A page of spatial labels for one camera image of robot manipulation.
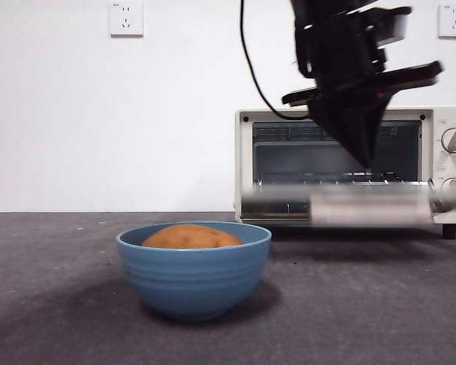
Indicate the blue ceramic bowl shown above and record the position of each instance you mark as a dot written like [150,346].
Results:
[194,277]

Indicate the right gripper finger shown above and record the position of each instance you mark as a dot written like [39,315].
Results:
[340,125]
[368,125]

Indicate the brown potato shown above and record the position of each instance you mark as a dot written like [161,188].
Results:
[192,235]

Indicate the glass oven door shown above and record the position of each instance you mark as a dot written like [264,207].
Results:
[273,207]

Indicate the beige oven knob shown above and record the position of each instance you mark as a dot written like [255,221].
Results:
[454,140]
[452,186]

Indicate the cream Toshiba toaster oven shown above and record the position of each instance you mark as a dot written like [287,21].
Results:
[245,159]

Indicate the white wall socket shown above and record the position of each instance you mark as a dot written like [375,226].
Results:
[126,19]
[455,21]

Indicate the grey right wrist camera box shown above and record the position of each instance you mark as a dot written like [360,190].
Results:
[397,26]

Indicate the dark oven foot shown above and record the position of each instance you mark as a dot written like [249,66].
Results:
[450,231]

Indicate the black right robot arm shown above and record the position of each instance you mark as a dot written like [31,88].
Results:
[327,9]

